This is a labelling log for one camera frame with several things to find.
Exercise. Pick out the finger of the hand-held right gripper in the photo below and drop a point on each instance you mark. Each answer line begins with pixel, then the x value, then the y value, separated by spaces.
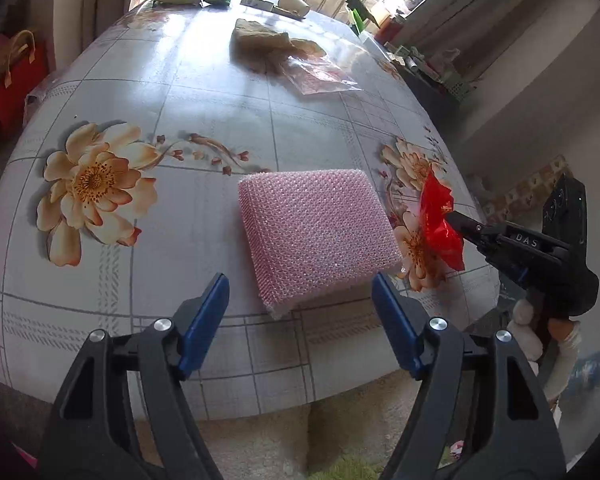
pixel 475 227
pixel 490 252

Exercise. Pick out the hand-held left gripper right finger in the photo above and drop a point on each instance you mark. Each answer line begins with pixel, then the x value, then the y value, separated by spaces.
pixel 395 320

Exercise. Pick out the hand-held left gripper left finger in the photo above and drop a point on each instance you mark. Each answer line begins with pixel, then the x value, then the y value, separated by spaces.
pixel 205 320

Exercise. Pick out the red plastic wrapper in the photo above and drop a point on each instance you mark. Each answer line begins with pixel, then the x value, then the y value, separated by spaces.
pixel 437 220

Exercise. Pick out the pink bubble wrap pad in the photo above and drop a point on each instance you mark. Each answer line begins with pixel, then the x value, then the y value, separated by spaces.
pixel 320 240

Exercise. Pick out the person's right forearm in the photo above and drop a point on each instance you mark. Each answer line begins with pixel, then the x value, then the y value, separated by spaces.
pixel 565 365

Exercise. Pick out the person's right hand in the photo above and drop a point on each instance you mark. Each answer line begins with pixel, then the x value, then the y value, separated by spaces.
pixel 522 330

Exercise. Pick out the patterned floor cushion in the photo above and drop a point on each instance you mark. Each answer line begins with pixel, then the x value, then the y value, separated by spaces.
pixel 525 190

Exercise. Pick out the dark cabinet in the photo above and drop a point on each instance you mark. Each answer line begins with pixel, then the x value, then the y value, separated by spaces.
pixel 430 95

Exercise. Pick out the clutter of bottles and boxes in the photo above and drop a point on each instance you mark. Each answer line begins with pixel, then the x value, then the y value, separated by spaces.
pixel 420 55

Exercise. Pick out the floral tablecloth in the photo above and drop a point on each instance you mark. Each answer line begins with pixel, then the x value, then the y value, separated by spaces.
pixel 180 110

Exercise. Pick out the grey curtain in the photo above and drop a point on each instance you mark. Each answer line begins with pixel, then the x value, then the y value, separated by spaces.
pixel 480 15
pixel 95 5

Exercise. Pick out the clear bag with red print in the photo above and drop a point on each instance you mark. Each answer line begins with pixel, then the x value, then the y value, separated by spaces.
pixel 320 75

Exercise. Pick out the crumpled brown paper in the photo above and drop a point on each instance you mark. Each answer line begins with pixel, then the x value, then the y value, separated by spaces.
pixel 265 37

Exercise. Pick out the beige paper cup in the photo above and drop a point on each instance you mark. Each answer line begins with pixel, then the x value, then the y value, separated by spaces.
pixel 292 5

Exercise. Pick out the red gift bag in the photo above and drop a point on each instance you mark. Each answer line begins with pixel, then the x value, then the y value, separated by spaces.
pixel 17 85

